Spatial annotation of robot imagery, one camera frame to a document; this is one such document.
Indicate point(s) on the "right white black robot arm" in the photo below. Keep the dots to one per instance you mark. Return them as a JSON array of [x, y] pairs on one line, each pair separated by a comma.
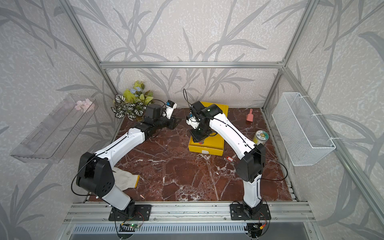
[[252, 157]]

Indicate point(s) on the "white wire basket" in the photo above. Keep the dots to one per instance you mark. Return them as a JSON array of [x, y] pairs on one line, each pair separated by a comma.
[[304, 137]]

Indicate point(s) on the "white work glove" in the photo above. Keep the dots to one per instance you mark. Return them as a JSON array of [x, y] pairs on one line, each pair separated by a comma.
[[125, 180]]

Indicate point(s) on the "pink plastic scoop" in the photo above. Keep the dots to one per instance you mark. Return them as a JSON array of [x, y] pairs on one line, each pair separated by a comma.
[[250, 116]]

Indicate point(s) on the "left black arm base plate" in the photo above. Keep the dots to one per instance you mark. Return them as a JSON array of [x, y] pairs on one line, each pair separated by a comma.
[[131, 213]]

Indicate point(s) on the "aluminium front rail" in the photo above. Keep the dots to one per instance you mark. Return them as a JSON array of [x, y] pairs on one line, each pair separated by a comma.
[[192, 212]]

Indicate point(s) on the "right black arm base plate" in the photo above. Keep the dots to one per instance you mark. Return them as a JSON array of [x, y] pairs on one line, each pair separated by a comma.
[[240, 211]]

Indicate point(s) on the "aluminium frame crossbar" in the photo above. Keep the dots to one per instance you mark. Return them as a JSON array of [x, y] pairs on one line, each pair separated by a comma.
[[191, 65]]

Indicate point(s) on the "clear acrylic wall shelf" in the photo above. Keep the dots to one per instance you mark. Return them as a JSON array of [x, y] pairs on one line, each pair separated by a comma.
[[52, 138]]

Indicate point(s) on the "artificial potted plant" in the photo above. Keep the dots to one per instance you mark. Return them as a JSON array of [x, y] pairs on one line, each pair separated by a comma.
[[133, 102]]

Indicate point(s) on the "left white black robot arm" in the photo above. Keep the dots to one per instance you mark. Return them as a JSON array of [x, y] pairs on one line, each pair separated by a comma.
[[95, 174]]

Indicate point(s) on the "yellow drawer cabinet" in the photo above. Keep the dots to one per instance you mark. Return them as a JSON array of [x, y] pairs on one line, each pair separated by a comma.
[[205, 111]]

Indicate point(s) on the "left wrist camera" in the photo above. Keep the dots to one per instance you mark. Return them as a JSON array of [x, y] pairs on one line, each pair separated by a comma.
[[170, 106]]

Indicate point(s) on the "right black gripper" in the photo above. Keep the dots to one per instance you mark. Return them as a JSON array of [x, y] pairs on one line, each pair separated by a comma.
[[195, 138]]

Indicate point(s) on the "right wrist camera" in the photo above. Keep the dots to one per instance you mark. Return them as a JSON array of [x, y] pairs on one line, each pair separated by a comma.
[[192, 121]]

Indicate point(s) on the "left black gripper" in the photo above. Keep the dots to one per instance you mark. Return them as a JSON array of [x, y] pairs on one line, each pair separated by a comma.
[[172, 123]]

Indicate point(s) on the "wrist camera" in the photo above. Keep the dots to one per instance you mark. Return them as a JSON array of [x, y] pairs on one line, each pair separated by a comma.
[[192, 121], [170, 106]]

